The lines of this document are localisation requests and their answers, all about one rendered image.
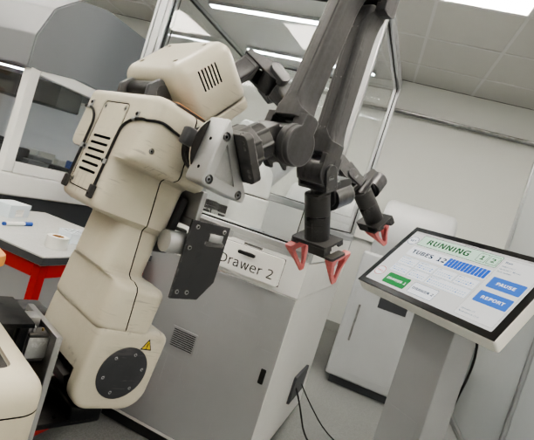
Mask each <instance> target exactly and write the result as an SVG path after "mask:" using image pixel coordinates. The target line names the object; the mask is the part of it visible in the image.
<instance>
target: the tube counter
mask: <svg viewBox="0 0 534 440"><path fill-rule="evenodd" d="M432 263H435V264H438V265H442V266H445V267H448V268H450V269H453V270H456V271H459V272H462V273H465V274H468V275H470V276H473V277H476V278H480V279H485V278H486V277H487V276H488V275H489V274H490V273H491V272H492V270H490V269H487V268H483V267H481V266H478V265H473V264H470V263H467V262H464V261H461V260H458V259H455V258H451V257H447V256H444V255H442V254H441V255H440V256H439V257H438V258H437V259H436V260H435V261H434V262H432Z"/></svg>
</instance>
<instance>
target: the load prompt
mask: <svg viewBox="0 0 534 440"><path fill-rule="evenodd" d="M417 244H418V245H420V246H423V247H427V248H429V249H432V250H436V251H440V252H444V253H447V254H449V255H452V256H456V257H459V258H464V259H467V260H469V261H472V262H476V263H478V264H481V265H487V266H489V267H493V268H496V267H497V266H498V265H499V264H500V263H501V262H502V261H503V260H504V259H505V257H501V256H497V255H495V254H491V253H488V252H485V251H479V250H476V249H472V248H469V247H466V246H462V245H459V244H453V243H450V242H447V241H443V240H441V239H437V238H434V237H428V236H425V237H424V238H423V239H422V240H421V241H420V242H419V243H417Z"/></svg>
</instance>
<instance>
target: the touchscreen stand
mask: <svg viewBox="0 0 534 440"><path fill-rule="evenodd" d="M475 345H476V343H475V342H474V341H472V340H468V339H466V338H464V337H462V336H461V335H459V334H457V333H454V332H452V331H450V330H448V329H447V328H444V327H441V326H439V325H437V324H435V323H434V322H432V321H430V320H427V319H425V318H423V317H421V316H419V315H417V314H414V317H413V320H412V323H411V326H410V328H409V331H408V334H407V338H406V341H405V344H404V347H403V349H402V352H401V355H400V359H399V362H398V365H397V368H396V370H395V373H394V378H393V380H392V383H391V386H390V389H389V391H388V394H387V399H386V401H385V404H384V407H383V410H382V412H381V415H380V420H379V422H378V425H377V428H376V431H375V433H374V436H373V440H443V438H444V436H445V433H446V430H447V428H448V424H449V421H450V418H451V416H452V413H453V410H454V407H455V403H456V400H457V397H458V395H459V392H460V389H461V386H462V382H463V379H464V376H465V374H466V372H467V369H468V366H469V362H470V359H471V356H472V354H473V351H474V348H475Z"/></svg>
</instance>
